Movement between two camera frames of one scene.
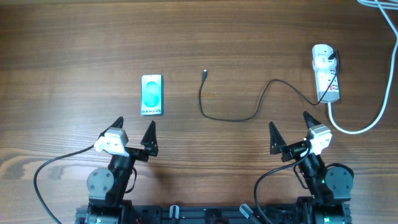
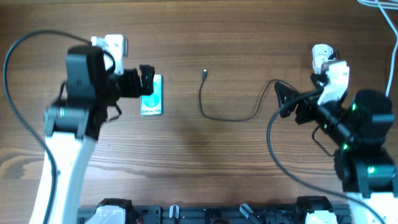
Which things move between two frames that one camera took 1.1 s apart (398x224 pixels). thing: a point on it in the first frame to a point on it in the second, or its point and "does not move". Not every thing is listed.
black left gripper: x=148 y=142 to x=131 y=77
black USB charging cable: x=336 y=51 does not move
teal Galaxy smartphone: x=152 y=95 does not move
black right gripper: x=278 y=145 to x=306 y=104
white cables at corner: x=392 y=4 does not move
